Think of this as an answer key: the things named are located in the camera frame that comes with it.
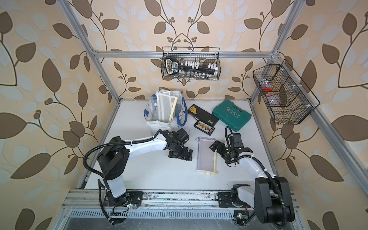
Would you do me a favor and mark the black socket tool set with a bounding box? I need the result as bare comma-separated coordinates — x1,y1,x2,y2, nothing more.
163,56,220,75

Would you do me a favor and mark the right wire basket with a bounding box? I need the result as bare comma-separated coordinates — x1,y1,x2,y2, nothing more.
253,60,321,125

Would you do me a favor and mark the white canvas tote bag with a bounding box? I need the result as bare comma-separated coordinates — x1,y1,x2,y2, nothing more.
143,89,188,134

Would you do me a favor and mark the white mesh pencil pouch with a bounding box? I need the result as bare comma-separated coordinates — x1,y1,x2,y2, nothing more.
157,94,171,123

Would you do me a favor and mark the purple pouch cream edge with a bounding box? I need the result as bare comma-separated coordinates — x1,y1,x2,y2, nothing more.
196,137,218,175

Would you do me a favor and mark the back wire basket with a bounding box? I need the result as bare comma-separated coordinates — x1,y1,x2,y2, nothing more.
161,46,221,81

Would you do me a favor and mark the green plastic tool case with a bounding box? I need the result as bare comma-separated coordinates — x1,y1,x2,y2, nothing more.
212,100,252,131

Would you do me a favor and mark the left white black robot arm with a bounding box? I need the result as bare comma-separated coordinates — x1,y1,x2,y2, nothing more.
82,128,193,225

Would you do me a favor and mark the black yellow tool case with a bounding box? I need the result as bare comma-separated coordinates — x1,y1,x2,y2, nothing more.
188,104,219,127

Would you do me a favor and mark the wire basket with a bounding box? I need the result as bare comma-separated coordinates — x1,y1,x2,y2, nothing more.
253,60,321,125
161,46,221,81

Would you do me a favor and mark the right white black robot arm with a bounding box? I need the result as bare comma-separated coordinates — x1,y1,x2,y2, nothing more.
210,126,295,230

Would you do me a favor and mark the red object in basket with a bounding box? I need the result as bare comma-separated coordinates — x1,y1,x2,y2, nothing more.
260,80,274,93

